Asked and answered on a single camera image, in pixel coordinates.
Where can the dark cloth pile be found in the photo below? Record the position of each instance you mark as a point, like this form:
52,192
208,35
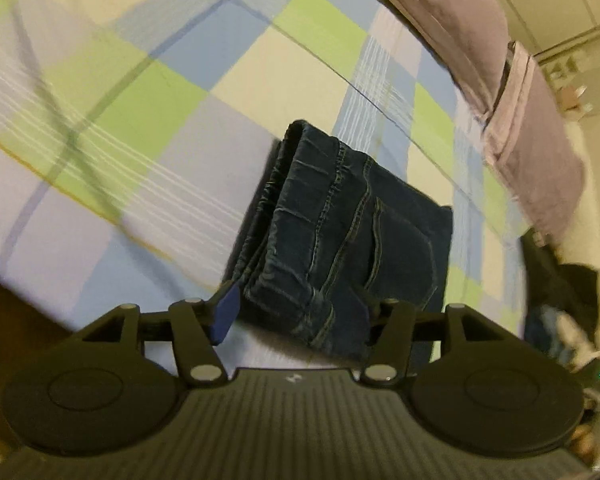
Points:
560,285

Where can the blue jeans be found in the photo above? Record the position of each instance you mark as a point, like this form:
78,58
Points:
340,230

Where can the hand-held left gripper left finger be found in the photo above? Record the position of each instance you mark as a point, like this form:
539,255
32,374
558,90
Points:
225,310

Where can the round wall mirror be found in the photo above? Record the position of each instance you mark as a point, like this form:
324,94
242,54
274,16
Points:
597,92

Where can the checked bed sheet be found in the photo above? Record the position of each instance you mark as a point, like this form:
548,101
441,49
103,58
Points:
130,110

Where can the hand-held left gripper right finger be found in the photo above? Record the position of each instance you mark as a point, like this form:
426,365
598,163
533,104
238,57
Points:
397,330

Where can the lilac duvet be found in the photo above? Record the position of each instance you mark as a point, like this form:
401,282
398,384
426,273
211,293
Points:
440,20

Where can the lilac pillow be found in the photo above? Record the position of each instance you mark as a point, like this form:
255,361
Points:
535,160

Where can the white pillow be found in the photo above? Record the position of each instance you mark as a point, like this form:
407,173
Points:
587,200

